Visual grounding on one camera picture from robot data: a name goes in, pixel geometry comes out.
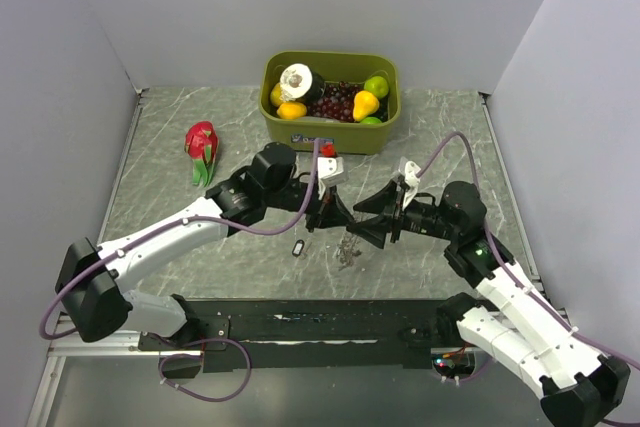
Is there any aluminium rail frame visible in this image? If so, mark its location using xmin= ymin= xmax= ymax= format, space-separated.
xmin=26 ymin=311 xmax=161 ymax=427

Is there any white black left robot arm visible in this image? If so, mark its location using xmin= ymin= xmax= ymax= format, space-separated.
xmin=55 ymin=142 xmax=353 ymax=349

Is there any red dragon fruit toy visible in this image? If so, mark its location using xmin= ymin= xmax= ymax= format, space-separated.
xmin=184 ymin=121 xmax=219 ymax=187

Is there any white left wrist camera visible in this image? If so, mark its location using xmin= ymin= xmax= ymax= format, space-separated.
xmin=316 ymin=143 xmax=349 ymax=200

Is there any olive green plastic bin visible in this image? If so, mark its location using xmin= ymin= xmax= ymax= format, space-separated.
xmin=259 ymin=50 xmax=401 ymax=155

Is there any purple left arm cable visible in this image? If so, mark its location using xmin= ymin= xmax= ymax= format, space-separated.
xmin=38 ymin=138 xmax=331 ymax=340

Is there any yellow pear toy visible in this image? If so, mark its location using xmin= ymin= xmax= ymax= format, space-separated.
xmin=353 ymin=90 xmax=380 ymax=122

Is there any yellow lemon toy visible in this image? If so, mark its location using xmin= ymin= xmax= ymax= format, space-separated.
xmin=269 ymin=83 xmax=283 ymax=108

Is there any green fruit toy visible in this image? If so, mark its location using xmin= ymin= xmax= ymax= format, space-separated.
xmin=360 ymin=116 xmax=383 ymax=125

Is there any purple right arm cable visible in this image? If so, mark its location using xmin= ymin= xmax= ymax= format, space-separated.
xmin=412 ymin=131 xmax=640 ymax=426

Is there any orange yellow mango toy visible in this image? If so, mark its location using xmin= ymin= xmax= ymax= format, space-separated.
xmin=276 ymin=101 xmax=307 ymax=120

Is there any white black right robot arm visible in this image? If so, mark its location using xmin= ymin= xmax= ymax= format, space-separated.
xmin=349 ymin=181 xmax=630 ymax=426

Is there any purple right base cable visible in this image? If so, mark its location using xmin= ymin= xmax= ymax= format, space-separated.
xmin=439 ymin=351 xmax=500 ymax=388

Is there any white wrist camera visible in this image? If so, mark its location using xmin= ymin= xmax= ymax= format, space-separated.
xmin=316 ymin=143 xmax=349 ymax=200
xmin=396 ymin=157 xmax=421 ymax=210

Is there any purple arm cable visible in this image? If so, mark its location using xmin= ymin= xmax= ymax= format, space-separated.
xmin=412 ymin=131 xmax=640 ymax=426
xmin=38 ymin=138 xmax=331 ymax=340

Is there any large silver toothed keyring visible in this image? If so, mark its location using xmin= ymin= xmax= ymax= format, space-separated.
xmin=335 ymin=232 xmax=362 ymax=270

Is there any dark red grape bunch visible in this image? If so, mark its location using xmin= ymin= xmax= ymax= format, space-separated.
xmin=307 ymin=82 xmax=362 ymax=123

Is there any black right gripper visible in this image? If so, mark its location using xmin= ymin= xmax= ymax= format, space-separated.
xmin=346 ymin=179 xmax=459 ymax=249

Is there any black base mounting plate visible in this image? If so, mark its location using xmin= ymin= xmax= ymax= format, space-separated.
xmin=138 ymin=294 xmax=474 ymax=373

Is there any green lime toy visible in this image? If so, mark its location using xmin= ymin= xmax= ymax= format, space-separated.
xmin=363 ymin=76 xmax=390 ymax=99

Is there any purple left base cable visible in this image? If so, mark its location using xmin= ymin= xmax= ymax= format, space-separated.
xmin=157 ymin=337 xmax=252 ymax=402

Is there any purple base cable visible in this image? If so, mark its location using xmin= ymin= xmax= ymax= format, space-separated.
xmin=439 ymin=351 xmax=500 ymax=388
xmin=157 ymin=337 xmax=252 ymax=402

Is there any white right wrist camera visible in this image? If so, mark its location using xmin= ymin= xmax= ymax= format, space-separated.
xmin=396 ymin=157 xmax=421 ymax=210

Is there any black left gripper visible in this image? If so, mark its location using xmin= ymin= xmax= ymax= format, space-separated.
xmin=264 ymin=177 xmax=354 ymax=232

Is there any white black cylinder roll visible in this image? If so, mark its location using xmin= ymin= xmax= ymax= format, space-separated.
xmin=279 ymin=63 xmax=325 ymax=104

